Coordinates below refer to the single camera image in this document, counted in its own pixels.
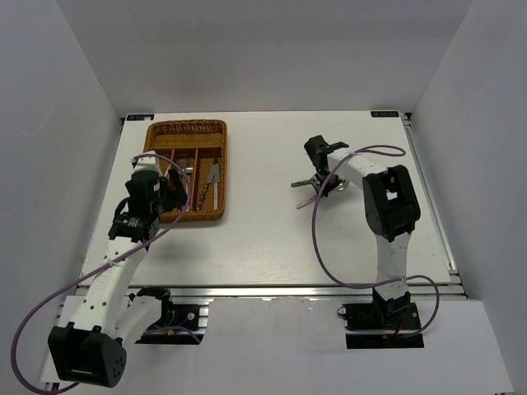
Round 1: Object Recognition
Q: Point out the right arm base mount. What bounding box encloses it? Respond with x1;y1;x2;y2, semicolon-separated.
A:
337;303;425;350

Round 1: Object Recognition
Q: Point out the dark handled spoon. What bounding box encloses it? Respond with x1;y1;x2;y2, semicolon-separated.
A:
291;176;349;193

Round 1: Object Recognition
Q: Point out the blue label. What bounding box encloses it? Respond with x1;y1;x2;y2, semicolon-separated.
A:
126;114;155;122
370;110;399;118

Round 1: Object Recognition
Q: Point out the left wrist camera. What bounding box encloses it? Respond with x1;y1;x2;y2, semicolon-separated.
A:
132;156;161;176

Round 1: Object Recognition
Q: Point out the blue label left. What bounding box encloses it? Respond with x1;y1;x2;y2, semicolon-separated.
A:
126;114;155;122

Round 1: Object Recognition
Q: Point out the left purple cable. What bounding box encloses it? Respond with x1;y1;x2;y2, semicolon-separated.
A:
10;152;193;392

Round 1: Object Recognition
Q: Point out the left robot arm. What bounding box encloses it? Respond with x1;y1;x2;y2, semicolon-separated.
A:
48;165;186;388

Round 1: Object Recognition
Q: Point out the wicker cutlery tray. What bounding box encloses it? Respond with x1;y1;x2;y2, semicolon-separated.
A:
144;119;227;222

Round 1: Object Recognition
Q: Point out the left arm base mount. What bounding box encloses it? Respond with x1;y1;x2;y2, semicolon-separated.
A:
128;287;203;345

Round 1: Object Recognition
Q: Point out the pink handled fork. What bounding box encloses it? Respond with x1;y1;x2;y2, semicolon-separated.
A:
184;157;194;195

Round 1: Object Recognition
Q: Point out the dark handled knife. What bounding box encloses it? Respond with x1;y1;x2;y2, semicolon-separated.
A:
196;181;212;211

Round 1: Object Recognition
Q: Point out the pink handled spoon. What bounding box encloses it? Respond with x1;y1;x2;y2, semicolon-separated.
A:
296;195;318;210

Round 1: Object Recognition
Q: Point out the pink handled knife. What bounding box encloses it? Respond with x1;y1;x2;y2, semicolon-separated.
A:
207;159;220;210

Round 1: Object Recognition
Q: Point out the blue label right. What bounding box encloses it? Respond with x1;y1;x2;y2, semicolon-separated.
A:
370;110;399;118

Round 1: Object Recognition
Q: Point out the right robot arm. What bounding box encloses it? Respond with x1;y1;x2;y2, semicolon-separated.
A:
304;135;421;328

